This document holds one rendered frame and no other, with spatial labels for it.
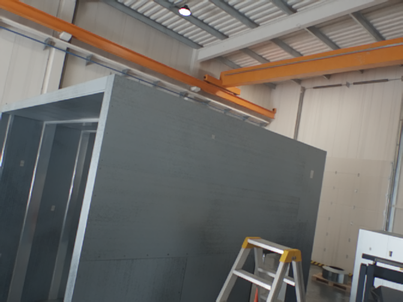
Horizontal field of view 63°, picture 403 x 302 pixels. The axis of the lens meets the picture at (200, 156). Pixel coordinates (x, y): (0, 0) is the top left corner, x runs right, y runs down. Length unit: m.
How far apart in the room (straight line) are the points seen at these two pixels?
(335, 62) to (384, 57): 1.35
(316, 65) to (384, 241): 5.53
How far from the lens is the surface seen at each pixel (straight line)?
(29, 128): 5.43
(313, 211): 3.75
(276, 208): 3.19
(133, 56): 11.49
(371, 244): 8.91
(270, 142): 3.00
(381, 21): 11.93
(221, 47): 12.57
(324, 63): 11.06
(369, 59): 10.45
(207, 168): 2.46
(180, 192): 2.33
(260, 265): 2.56
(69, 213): 5.71
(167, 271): 2.43
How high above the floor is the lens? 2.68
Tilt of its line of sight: 4 degrees up
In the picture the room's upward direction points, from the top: 10 degrees clockwise
